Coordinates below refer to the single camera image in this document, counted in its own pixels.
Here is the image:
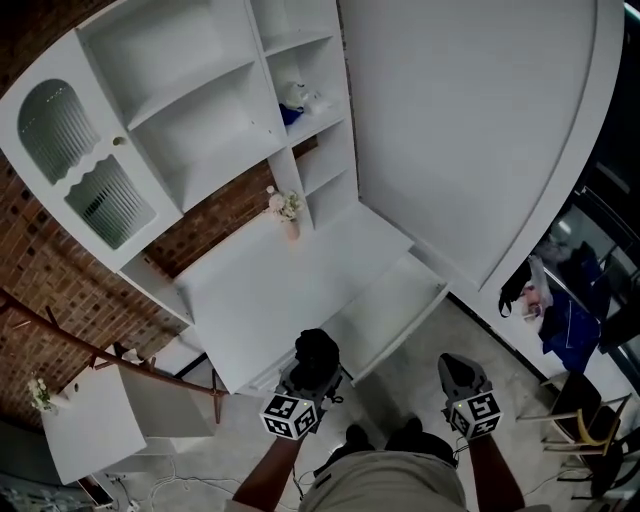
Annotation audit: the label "white box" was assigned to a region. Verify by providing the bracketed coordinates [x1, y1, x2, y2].
[319, 252, 450, 387]

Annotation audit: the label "black chair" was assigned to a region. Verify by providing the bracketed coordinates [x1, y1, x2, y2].
[574, 404, 640, 502]

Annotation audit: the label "small white toy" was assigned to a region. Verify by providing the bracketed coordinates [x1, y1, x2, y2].
[283, 81, 309, 109]

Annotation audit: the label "black window frame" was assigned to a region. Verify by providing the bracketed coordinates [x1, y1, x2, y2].
[547, 0, 640, 366]

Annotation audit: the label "black cloth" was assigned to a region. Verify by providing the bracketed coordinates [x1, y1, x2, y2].
[293, 328, 342, 392]

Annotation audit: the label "white flowers in pink vase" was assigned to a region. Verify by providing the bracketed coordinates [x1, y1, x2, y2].
[263, 185, 306, 243]

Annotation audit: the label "white power strip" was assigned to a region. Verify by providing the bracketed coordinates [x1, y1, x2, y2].
[107, 472, 144, 512]

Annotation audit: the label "white desk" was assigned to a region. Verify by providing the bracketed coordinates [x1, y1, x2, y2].
[172, 199, 416, 397]

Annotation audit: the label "clear plastic wrapper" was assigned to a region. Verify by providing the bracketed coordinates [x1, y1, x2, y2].
[304, 92, 334, 117]

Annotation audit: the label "small white table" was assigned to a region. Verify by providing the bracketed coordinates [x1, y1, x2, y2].
[39, 366, 149, 486]

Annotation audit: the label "black bag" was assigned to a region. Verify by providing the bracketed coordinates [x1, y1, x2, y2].
[498, 259, 532, 319]

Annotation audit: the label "person's light shirt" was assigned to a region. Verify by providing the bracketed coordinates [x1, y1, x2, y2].
[297, 449, 472, 512]

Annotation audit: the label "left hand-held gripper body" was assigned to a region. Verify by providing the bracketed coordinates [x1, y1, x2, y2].
[258, 384, 346, 442]

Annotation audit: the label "small white flower pot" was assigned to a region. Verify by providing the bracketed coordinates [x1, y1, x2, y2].
[27, 377, 61, 414]

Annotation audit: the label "clear plastic bag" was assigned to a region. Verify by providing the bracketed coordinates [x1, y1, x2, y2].
[519, 253, 554, 327]

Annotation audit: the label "white floor cable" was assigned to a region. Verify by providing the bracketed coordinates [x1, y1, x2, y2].
[139, 462, 242, 502]

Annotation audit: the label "blue jacket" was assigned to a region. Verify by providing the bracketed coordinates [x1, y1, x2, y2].
[539, 289, 602, 374]

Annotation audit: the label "ribbed glass cabinet door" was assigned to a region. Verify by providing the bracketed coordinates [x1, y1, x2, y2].
[0, 27, 185, 275]

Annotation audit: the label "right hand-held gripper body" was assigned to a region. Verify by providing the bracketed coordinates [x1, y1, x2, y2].
[439, 384, 504, 442]

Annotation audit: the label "person's left forearm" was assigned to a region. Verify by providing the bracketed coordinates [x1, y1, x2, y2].
[232, 434, 307, 512]

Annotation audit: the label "white board panel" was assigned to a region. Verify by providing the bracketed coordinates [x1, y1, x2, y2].
[119, 366, 217, 442]

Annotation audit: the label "wooden coat rack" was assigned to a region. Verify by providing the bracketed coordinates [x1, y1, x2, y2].
[0, 288, 232, 426]

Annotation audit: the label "wooden chair with brown seat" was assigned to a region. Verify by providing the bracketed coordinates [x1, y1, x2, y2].
[517, 372, 634, 457]

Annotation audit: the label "person's left black shoe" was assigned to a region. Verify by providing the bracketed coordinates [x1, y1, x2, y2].
[344, 423, 376, 452]

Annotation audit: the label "person's right forearm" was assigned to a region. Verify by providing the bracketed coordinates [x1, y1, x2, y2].
[467, 432, 527, 512]

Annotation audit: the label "white shelf cabinet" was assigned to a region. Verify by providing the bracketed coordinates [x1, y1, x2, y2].
[0, 0, 359, 326]

